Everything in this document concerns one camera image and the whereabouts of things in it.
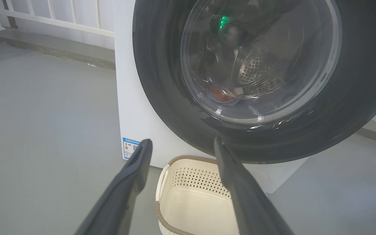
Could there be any round filter cover flap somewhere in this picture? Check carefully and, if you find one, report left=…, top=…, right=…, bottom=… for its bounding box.
left=249, top=170, right=271, bottom=185

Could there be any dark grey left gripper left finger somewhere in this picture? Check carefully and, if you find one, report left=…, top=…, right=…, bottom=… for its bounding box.
left=74, top=138, right=153, bottom=235

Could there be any blue energy label sticker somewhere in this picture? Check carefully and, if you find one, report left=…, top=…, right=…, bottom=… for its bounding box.
left=122, top=137, right=141, bottom=160

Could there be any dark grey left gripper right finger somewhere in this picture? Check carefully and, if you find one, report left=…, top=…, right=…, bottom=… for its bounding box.
left=213, top=137, right=295, bottom=235

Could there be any white metal railing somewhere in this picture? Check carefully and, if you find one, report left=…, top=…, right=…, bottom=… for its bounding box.
left=0, top=0, right=115, bottom=38

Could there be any black round washer door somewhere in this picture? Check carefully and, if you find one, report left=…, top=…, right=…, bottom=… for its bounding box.
left=133, top=0, right=376, bottom=164

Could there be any cream perforated laundry basket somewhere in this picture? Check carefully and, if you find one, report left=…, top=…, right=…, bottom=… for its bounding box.
left=155, top=155, right=270, bottom=235

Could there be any white front-load washing machine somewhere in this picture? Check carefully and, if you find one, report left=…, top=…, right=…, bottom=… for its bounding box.
left=114, top=0, right=309, bottom=195

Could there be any blue cartoon print garment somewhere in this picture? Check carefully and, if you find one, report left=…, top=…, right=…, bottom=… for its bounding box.
left=206, top=84, right=244, bottom=106

